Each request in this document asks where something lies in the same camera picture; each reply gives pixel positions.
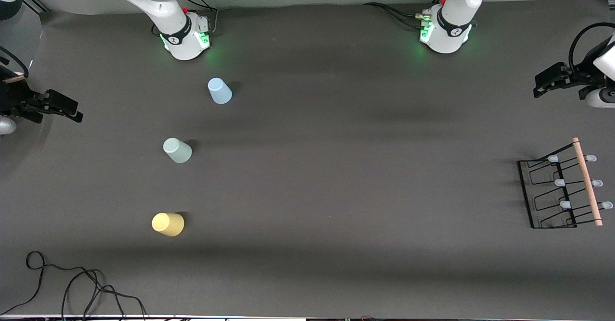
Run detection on black wire cup holder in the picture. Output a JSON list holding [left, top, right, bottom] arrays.
[[517, 137, 614, 229]]

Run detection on pale green plastic cup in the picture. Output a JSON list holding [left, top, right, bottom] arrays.
[[163, 137, 193, 164]]

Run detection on yellow plastic cup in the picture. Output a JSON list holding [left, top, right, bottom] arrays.
[[152, 212, 185, 237]]

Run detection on light blue plastic cup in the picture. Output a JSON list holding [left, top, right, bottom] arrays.
[[208, 77, 233, 105]]

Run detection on dark grey table cloth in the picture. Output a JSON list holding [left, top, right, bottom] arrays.
[[0, 0, 615, 318]]

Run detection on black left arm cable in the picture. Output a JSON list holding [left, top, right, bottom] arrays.
[[569, 22, 615, 72]]

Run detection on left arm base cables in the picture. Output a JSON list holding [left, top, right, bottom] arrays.
[[363, 0, 450, 31]]

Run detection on loose thin black cable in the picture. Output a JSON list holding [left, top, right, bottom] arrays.
[[0, 251, 147, 318]]

